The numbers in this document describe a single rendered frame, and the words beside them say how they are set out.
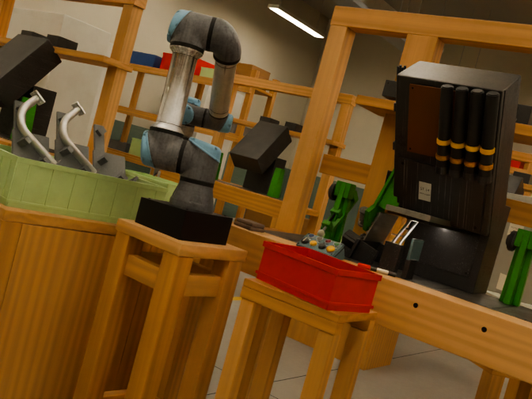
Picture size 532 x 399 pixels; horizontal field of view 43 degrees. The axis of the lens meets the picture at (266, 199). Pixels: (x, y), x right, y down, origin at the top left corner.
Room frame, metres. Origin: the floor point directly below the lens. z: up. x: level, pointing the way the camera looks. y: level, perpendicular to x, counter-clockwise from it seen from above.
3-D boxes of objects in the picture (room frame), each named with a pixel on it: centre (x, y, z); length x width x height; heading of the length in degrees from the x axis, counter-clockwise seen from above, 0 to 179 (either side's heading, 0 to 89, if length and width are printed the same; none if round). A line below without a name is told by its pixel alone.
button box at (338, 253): (2.34, -0.23, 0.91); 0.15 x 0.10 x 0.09; 56
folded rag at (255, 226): (2.54, 0.03, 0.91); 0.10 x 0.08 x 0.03; 43
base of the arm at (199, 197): (2.26, 0.24, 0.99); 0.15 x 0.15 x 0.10
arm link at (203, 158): (2.26, 0.25, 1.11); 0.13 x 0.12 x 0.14; 91
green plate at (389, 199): (2.47, -0.46, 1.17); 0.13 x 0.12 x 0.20; 56
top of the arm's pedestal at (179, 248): (2.25, 0.24, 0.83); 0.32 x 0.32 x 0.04; 51
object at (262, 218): (11.97, -0.34, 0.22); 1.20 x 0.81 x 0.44; 148
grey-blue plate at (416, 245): (2.30, -0.54, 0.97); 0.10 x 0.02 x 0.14; 146
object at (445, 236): (2.54, -0.72, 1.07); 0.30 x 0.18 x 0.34; 56
